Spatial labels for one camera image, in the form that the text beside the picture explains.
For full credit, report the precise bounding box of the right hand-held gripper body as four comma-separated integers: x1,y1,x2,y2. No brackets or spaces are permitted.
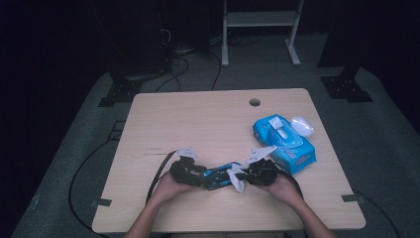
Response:
245,145,280,187

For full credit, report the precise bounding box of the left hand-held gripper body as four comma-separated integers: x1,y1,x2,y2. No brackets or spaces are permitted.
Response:
168,147,200,187

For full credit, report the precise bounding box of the white wet wipe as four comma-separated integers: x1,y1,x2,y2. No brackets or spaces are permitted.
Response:
227,163,248,194

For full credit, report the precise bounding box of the blue wet wipes pack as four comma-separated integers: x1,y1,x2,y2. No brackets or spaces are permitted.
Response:
252,113,317,176

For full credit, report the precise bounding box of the person's left hand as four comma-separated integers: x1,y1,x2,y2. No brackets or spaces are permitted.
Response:
148,172,200,208

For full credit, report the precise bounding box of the person's right hand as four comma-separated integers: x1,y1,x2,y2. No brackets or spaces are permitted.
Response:
257,174,305,208

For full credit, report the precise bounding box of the grey tape strip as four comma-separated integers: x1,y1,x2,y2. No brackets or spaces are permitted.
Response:
90,197,113,208
341,193,367,203

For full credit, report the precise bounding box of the black stand base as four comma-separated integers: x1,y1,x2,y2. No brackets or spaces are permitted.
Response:
320,65,374,104
98,73,144,108

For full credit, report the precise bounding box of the dark equipment cabinet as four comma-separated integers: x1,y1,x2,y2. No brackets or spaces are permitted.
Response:
108,0,173,75

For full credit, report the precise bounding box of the left hand-held gripper cable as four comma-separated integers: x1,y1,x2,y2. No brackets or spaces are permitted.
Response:
146,150,178,203

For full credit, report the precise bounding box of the hand-held gripper cable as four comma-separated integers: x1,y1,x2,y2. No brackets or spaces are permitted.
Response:
146,150,178,203
276,167,304,199

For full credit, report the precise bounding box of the right hand-held gripper cable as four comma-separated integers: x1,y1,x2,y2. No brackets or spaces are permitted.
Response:
276,167,304,199

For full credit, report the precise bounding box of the black floor cable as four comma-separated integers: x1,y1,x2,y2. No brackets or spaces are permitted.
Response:
351,188,402,238
67,139,117,234

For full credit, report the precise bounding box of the white metal stand frame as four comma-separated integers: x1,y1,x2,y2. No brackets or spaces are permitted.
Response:
221,0,305,68

